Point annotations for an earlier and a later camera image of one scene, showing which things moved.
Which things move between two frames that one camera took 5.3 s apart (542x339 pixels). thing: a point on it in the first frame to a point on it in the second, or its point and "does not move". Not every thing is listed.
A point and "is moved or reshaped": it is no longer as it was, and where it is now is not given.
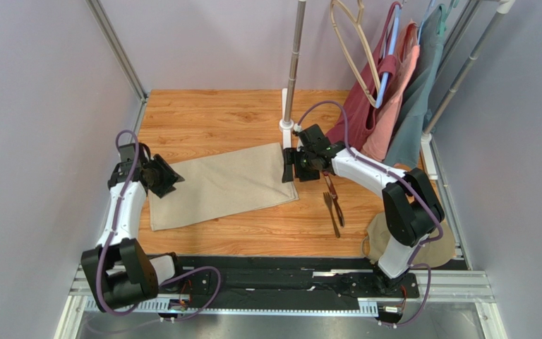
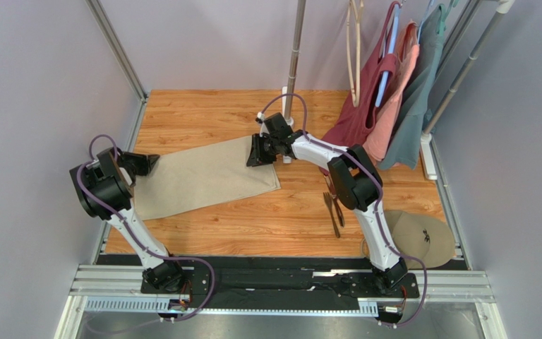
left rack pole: x=294 y=61 does not move
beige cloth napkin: x=221 y=183 is moved or reshaped
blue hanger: x=394 y=34 does not move
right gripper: x=296 y=164 to x=263 y=148
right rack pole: x=503 y=8 does not move
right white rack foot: x=429 y=158 does not move
